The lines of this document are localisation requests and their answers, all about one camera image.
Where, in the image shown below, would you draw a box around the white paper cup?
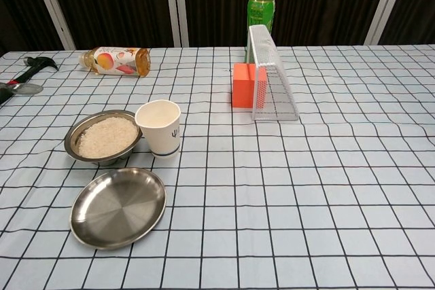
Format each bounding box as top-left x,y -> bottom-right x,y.
135,99 -> 181,160

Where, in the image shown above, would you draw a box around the round steel plate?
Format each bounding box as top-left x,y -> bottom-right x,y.
69,167 -> 167,251

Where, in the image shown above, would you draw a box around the steel bowl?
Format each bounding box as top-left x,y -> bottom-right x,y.
63,109 -> 143,168

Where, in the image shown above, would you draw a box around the orange block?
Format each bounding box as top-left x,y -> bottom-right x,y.
232,62 -> 268,110

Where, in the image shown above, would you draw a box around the clear mesh basket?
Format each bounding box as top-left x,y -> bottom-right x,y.
247,25 -> 300,122

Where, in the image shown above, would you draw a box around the checked light blue tablecloth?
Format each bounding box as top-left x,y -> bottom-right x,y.
0,44 -> 435,290

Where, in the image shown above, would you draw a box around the peach tea bottle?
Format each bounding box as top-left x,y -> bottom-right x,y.
78,47 -> 152,77

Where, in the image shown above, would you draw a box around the green tea bottle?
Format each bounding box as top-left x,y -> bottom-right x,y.
245,0 -> 275,64

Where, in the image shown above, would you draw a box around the black red claw hammer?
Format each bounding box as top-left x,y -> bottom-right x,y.
0,56 -> 59,106

